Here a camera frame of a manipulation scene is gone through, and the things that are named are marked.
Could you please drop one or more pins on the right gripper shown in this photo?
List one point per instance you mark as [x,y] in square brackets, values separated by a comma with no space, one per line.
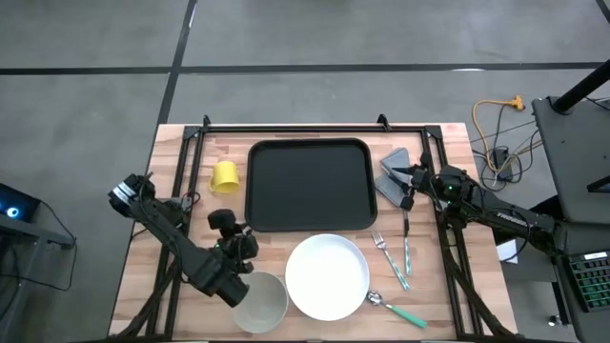
[421,183]

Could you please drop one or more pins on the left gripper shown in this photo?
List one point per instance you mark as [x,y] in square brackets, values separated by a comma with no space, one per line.
[236,245]

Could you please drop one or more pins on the grey cloth napkin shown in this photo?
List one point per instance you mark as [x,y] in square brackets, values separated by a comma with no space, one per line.
[395,157]

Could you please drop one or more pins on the pale grey bowl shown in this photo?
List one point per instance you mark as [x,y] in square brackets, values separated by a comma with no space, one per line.
[264,305]

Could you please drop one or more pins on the yellow mug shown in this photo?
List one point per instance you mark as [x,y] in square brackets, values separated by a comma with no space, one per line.
[226,178]

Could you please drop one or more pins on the white round plate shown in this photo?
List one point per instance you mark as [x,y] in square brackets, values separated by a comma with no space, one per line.
[326,276]

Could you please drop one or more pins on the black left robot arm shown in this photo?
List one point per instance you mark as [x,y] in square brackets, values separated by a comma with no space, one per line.
[167,224]

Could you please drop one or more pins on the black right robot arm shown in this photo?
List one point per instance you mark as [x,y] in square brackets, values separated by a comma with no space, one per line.
[505,216]

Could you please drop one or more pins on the black plastic tray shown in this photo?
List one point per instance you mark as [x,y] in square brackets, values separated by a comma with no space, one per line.
[310,186]

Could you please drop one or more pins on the black power adapter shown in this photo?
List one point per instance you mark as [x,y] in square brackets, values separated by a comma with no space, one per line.
[501,159]

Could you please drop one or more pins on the white paper sheet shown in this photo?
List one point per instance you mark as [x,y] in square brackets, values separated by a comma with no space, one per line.
[507,250]

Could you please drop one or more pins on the grey cart top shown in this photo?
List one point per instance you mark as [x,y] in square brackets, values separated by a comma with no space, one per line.
[576,157]

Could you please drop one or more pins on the black pole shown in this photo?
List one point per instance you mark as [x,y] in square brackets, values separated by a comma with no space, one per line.
[583,86]

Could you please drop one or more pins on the small caster wheel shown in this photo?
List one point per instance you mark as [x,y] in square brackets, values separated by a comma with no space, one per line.
[554,320]

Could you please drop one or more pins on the grey side desk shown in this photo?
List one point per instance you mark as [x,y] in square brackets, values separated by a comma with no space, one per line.
[28,231]

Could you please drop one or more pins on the keypad with coloured keys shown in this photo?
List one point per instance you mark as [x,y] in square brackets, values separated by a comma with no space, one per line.
[593,281]

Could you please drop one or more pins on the computer with blue light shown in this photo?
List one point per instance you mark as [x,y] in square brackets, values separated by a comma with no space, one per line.
[19,205]

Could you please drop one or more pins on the grey desk under keypad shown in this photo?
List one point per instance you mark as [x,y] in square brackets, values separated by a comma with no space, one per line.
[586,328]

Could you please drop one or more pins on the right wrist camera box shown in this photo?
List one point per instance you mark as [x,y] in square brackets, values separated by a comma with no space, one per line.
[453,183]

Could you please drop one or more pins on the black aluminium table frame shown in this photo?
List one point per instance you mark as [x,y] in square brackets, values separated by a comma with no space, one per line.
[310,129]

